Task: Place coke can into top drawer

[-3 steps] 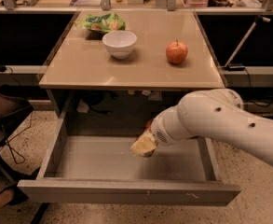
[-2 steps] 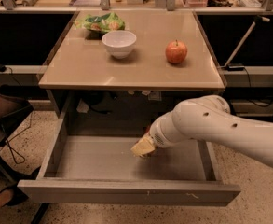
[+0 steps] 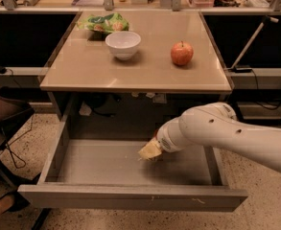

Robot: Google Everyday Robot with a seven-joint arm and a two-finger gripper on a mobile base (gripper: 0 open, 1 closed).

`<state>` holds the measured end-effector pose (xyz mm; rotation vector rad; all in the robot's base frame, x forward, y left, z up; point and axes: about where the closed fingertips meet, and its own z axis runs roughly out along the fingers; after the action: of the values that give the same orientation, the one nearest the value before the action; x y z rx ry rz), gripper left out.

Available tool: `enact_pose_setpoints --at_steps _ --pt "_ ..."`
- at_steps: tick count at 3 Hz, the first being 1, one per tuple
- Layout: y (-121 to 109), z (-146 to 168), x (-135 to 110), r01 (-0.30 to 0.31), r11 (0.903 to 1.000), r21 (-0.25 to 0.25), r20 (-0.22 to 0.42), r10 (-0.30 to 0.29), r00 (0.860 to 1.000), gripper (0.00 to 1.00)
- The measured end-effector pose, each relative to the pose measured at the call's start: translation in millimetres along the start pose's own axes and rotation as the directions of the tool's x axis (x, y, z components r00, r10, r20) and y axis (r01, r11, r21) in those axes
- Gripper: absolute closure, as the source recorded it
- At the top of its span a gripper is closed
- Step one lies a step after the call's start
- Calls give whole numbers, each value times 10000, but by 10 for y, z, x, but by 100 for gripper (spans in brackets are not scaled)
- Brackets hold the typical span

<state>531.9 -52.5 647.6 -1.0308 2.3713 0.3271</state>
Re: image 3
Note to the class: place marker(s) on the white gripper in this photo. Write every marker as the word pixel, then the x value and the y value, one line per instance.
pixel 163 139

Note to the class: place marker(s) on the orange soda can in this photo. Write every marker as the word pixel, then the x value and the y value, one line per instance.
pixel 155 138

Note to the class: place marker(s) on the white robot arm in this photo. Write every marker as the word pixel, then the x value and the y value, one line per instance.
pixel 216 125

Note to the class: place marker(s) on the open grey top drawer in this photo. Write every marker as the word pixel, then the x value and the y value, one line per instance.
pixel 94 164

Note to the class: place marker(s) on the red apple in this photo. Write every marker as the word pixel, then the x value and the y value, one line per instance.
pixel 181 53

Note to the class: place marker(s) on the white bowl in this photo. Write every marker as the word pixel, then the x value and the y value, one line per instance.
pixel 124 44

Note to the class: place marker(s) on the white rod on stand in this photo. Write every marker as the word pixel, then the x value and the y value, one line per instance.
pixel 266 20

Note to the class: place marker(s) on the green chip bag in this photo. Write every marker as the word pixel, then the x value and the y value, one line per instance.
pixel 108 24

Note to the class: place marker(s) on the person's foot in shoe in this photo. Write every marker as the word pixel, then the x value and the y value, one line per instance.
pixel 12 201

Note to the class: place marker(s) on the brown office chair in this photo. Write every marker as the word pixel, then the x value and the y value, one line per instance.
pixel 13 115

